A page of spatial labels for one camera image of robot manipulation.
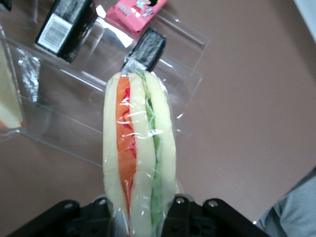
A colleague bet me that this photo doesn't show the pink snack packet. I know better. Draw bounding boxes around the pink snack packet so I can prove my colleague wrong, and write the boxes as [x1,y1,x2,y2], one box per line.
[105,0,168,35]

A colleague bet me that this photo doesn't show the small black carton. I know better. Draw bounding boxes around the small black carton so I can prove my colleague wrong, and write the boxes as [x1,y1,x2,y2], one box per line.
[34,0,98,64]
[123,27,166,72]

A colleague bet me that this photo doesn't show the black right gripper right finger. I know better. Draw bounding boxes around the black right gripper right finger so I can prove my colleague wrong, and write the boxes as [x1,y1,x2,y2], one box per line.
[170,194,271,237]

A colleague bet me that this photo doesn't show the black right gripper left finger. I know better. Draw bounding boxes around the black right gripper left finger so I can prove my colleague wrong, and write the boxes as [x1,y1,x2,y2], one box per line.
[7,197,117,237]

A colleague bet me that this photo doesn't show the clear acrylic stepped display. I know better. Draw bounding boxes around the clear acrylic stepped display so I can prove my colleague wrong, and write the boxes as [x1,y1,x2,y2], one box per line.
[0,0,210,168]

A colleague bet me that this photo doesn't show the plastic-wrapped sandwich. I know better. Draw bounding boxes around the plastic-wrapped sandwich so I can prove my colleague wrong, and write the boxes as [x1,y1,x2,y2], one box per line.
[0,39,25,129]
[102,70,180,237]

